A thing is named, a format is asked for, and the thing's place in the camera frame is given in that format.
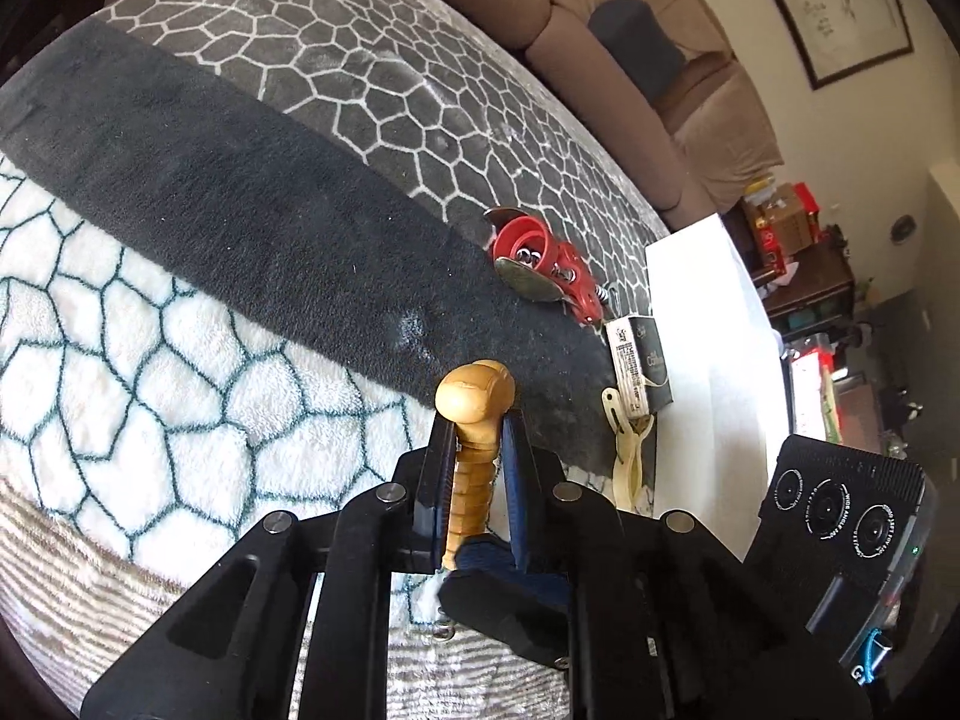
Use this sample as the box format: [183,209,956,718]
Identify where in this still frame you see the yellow handled corkscrew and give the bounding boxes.
[434,359,516,587]

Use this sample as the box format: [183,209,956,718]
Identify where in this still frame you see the black and white small box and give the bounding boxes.
[604,314,672,419]

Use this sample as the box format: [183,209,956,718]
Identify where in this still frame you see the white storage bin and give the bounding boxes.
[646,215,789,557]

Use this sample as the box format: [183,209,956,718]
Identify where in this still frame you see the patterned fleece blanket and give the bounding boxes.
[2,0,664,712]

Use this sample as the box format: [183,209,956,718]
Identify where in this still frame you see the dark wooden cabinet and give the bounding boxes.
[736,182,854,341]

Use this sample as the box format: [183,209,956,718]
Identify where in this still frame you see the brown sofa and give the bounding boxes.
[443,0,782,229]

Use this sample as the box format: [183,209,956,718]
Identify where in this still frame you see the dark blue cushion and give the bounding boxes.
[587,0,686,103]

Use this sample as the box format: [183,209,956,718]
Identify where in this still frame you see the black camera box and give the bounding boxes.
[745,434,937,686]

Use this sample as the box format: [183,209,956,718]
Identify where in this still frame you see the framed wall painting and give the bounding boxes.
[775,0,913,89]

